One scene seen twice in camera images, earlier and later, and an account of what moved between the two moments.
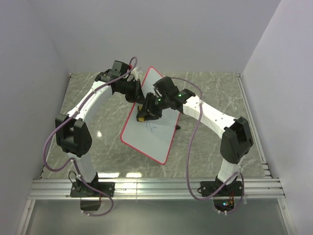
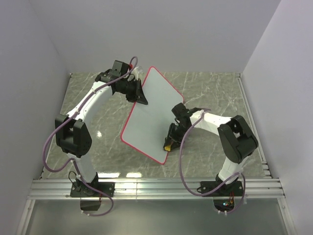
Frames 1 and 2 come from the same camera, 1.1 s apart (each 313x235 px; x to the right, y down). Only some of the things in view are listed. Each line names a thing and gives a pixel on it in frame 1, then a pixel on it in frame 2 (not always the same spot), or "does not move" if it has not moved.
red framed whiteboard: (151, 138) does not move
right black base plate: (208, 187) does not move
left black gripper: (138, 96) does not move
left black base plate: (80, 189) does not move
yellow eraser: (140, 119) to (167, 148)
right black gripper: (148, 108) to (176, 144)
